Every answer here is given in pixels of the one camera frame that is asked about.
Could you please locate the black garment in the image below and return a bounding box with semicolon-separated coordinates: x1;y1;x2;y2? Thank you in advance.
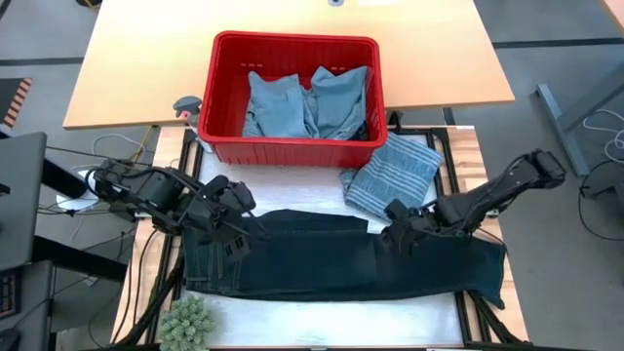
182;208;508;310

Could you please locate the striped blue-green towel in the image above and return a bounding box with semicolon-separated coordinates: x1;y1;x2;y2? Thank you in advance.
340;131;445;221

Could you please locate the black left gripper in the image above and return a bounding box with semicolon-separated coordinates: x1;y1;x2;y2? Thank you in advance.
194;174;258;265

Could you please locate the grey metal table leg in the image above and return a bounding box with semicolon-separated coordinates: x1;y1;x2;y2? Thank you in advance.
534;61;624;177

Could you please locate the dark grey monitor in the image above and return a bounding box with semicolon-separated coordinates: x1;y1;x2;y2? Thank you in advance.
0;131;49;272

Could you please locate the clear spray bottle grey trigger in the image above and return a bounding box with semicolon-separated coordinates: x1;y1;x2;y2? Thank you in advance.
172;95;205;129

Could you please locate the black aluminium table frame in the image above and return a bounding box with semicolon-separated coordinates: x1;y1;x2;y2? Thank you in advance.
110;124;532;351

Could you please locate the red plastic bin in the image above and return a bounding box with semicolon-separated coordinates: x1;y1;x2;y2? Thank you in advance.
198;29;389;170

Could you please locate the white floor cable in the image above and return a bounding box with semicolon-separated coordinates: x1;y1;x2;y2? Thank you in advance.
582;107;624;153

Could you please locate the black floor cable loop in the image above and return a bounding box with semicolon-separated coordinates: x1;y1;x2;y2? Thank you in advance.
578;159;624;243

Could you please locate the light wooden desk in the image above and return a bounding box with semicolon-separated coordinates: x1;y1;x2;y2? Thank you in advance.
606;0;624;28
62;0;517;131

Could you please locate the orange black striped mat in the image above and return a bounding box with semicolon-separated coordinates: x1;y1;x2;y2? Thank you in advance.
0;76;33;131

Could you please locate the green artificial plant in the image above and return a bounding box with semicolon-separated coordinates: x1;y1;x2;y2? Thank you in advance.
158;293;217;351

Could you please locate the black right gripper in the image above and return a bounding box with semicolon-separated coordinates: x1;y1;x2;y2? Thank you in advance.
382;198;441;255

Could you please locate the white round stand base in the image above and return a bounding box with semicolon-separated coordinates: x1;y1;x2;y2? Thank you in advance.
55;169;101;213

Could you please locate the black desk beam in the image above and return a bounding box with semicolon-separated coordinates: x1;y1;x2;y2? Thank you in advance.
31;235;129;283

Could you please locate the black left camera cable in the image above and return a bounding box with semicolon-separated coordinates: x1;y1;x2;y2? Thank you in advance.
170;168;270;241

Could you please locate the light blue garment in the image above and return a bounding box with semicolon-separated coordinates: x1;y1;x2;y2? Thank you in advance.
242;65;368;142

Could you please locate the yellow floor cable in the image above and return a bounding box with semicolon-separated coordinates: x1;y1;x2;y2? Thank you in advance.
130;125;153;170

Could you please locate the black stand pole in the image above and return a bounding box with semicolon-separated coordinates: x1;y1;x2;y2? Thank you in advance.
41;155;91;199

